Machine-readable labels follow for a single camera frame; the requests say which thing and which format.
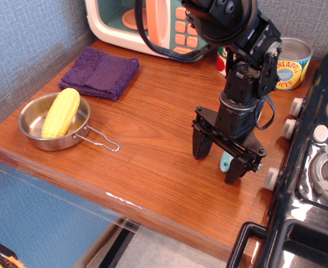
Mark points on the purple folded cloth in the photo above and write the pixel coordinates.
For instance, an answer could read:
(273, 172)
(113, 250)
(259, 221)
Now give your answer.
(96, 73)

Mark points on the small steel frying pan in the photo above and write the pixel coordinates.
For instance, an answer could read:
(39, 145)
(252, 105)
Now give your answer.
(32, 118)

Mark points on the black toy stove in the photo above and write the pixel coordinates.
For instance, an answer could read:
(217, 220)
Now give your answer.
(297, 231)

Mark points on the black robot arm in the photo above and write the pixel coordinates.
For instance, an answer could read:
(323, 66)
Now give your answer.
(253, 46)

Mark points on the white spatula teal handle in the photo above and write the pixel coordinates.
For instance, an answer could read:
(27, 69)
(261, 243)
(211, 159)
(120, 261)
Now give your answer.
(225, 161)

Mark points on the yellow toy corn cob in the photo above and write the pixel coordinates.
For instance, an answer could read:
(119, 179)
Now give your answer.
(61, 114)

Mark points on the orange object bottom left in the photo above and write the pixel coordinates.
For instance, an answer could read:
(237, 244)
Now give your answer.
(2, 261)

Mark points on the tomato sauce can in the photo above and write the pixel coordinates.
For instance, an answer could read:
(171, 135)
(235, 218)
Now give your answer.
(221, 60)

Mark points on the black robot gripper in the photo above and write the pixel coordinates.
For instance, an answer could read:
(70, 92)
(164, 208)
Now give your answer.
(232, 129)

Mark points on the pineapple slices can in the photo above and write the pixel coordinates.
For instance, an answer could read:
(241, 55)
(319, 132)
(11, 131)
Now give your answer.
(293, 63)

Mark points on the toy microwave teal and cream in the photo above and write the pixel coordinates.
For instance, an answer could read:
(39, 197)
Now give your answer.
(165, 24)

